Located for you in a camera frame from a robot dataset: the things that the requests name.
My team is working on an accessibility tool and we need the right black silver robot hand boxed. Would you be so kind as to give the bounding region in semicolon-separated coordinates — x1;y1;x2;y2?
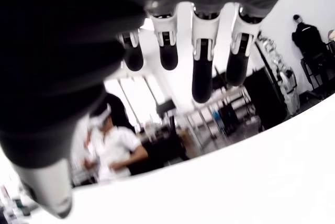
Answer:
0;0;302;219

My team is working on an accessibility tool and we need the white VR headset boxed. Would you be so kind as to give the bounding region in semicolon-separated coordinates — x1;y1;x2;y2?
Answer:
88;103;112;128

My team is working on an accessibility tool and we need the person in white shirt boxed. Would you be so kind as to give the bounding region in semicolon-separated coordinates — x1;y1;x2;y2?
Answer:
75;103;149;183

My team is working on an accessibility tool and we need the black computer monitor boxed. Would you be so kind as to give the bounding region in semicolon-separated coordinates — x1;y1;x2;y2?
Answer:
156;99;175;116

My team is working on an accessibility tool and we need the brown cardboard box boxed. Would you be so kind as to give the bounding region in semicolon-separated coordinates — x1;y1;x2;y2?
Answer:
180;128;196;151

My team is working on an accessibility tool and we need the tall black cabinet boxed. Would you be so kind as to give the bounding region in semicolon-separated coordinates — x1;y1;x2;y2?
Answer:
243;66;288;130

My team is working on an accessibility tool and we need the silver standing humanoid robot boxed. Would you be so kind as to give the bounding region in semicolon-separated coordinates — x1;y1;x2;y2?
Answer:
276;64;299;117

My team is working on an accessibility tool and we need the person in black jacket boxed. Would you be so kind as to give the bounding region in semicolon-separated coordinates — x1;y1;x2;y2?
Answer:
292;14;331;90

